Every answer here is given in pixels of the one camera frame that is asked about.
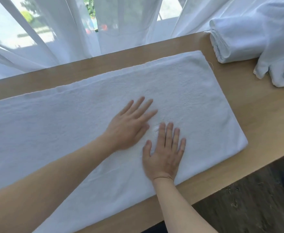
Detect person's right hand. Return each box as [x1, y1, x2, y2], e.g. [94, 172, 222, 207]
[142, 122, 187, 182]

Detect sheer white curtain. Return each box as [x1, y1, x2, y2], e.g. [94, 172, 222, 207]
[0, 0, 284, 82]

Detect person's left forearm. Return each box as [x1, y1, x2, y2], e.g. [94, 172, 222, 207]
[0, 136, 114, 233]

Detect person's left hand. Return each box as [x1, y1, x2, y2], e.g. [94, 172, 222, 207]
[103, 96, 158, 151]

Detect large white towel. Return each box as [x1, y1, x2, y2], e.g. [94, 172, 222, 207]
[0, 50, 249, 233]

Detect crumpled white towel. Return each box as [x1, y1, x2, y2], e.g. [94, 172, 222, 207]
[253, 2, 284, 88]

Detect person's right forearm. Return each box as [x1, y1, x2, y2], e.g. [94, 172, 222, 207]
[153, 177, 219, 233]

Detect folded white towel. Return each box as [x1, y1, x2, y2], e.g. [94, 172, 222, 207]
[204, 11, 270, 64]

